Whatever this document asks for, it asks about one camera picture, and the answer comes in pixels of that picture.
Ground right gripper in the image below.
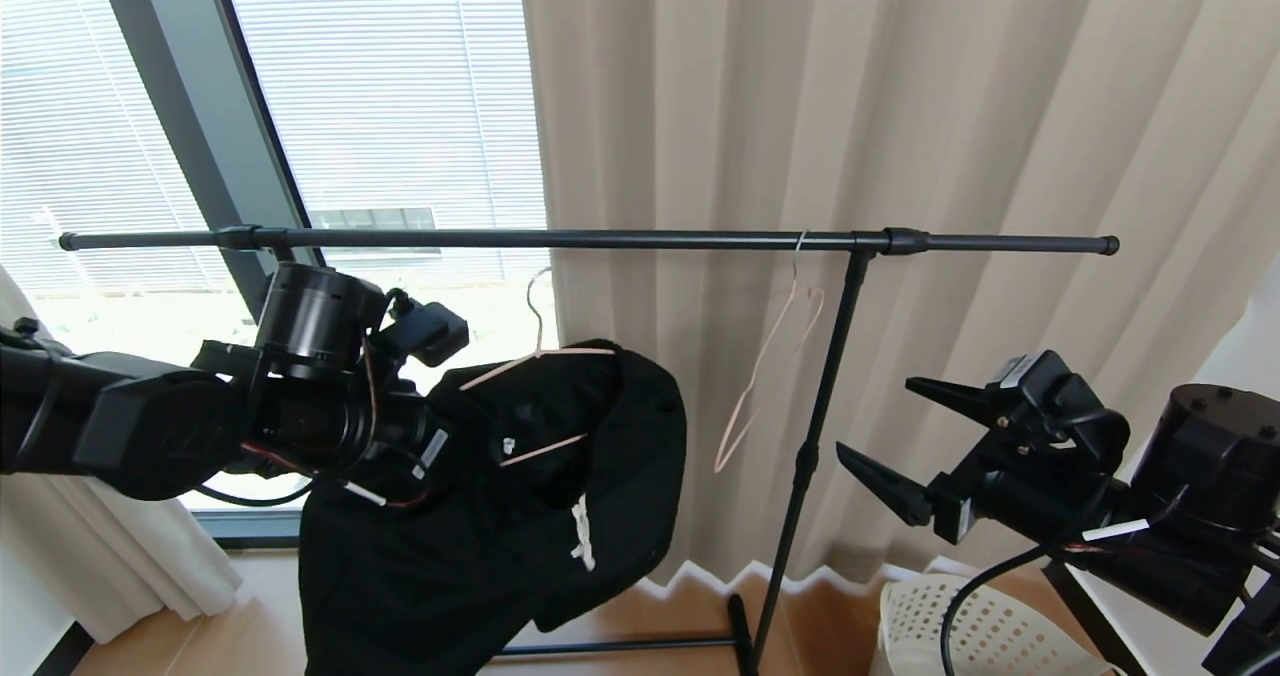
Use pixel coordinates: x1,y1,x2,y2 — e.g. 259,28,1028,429
835,375,1113,547

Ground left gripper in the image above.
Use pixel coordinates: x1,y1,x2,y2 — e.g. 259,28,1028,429
330,391,453,504

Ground black shorts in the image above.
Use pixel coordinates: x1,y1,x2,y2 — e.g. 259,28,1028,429
297,338,690,676

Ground pink clothes hanger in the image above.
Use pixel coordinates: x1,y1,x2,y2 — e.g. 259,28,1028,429
457,266,619,470
713,231,828,476

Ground white laundry basket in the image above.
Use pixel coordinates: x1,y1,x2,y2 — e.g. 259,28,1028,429
868,556,1129,676

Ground black clothes rack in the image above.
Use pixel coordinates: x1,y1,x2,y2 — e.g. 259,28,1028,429
57,223,1120,676

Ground beige curtain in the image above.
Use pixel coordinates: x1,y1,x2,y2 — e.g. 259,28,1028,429
519,0,1280,597
0,264,244,648

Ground window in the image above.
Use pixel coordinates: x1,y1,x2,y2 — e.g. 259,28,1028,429
0,0,557,549

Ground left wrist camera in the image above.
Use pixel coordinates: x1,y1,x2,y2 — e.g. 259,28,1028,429
374,291,472,370

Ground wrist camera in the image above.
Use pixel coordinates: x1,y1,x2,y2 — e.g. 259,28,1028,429
988,348,1133,449
374,291,472,370

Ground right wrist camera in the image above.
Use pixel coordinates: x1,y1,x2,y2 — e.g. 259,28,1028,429
988,348,1133,449

